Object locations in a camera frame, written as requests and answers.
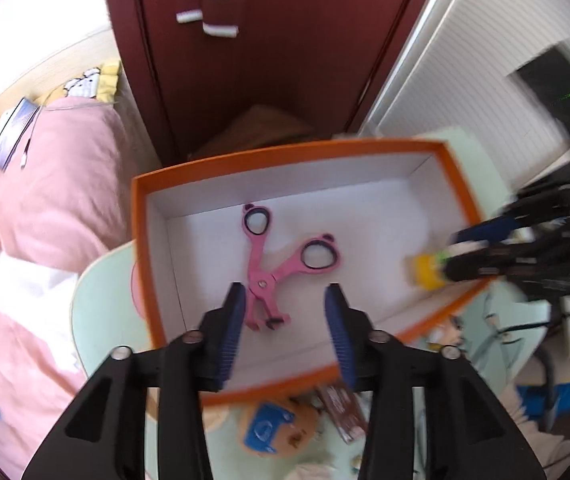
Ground smartphone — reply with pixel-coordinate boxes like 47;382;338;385
0;97;41;170

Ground pink scissors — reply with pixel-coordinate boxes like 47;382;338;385
241;203;342;332

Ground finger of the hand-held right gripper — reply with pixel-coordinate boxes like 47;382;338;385
452;214;523;247
442;245;518;282

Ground yellow ruffled cartoon pillow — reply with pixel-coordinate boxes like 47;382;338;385
62;60;123;104

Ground pink blanket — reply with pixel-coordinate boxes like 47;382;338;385
0;95;166;461

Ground dark red door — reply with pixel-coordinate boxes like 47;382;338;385
99;0;433;161

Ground white slatted panel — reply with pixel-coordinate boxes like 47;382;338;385
355;0;570;201

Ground brown printed tag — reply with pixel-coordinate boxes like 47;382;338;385
315;382;370;445

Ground white tissue roll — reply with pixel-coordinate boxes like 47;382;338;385
0;242;86;376

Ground yellow plastic toy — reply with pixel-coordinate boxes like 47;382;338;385
405;252;448;291

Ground brown bear plush toy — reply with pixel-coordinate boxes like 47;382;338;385
237;395;323;458

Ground orange cardboard box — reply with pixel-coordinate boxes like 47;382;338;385
130;137;496;407

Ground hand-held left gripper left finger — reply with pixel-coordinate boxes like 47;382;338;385
20;282;246;480

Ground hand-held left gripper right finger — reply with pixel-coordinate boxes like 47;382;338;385
324;284;548;480

